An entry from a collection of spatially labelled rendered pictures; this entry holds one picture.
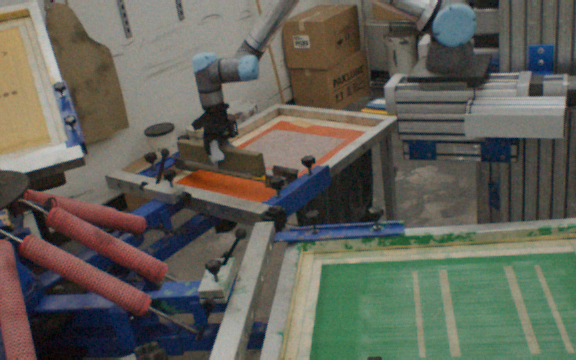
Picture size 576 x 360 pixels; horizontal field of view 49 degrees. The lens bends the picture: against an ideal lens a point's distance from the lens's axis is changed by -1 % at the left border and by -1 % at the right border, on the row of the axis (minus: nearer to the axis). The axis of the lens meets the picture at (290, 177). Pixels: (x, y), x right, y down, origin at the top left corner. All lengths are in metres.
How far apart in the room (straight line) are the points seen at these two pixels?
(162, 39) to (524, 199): 2.92
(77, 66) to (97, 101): 0.24
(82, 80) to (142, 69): 0.51
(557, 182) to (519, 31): 0.53
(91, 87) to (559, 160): 2.80
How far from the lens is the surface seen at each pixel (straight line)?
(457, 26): 1.79
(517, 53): 2.13
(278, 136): 2.45
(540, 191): 2.30
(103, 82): 4.17
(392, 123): 2.36
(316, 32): 5.22
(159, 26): 4.50
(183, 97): 4.67
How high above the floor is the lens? 1.83
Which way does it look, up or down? 25 degrees down
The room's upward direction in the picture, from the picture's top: 9 degrees counter-clockwise
